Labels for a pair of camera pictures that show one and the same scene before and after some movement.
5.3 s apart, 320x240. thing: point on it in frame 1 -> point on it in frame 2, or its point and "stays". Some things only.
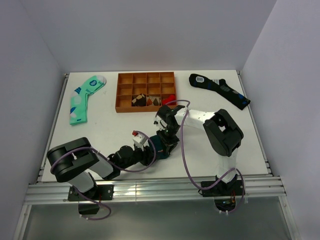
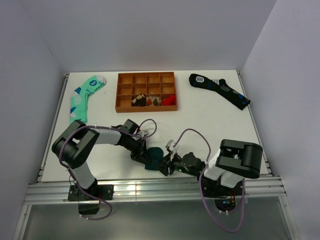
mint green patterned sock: (79, 99) stays
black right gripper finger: (170, 142) -> (163, 168)
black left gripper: (148, 155) -> (140, 155)
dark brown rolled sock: (140, 101) stays
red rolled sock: (171, 98) stays
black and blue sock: (219, 86) stays
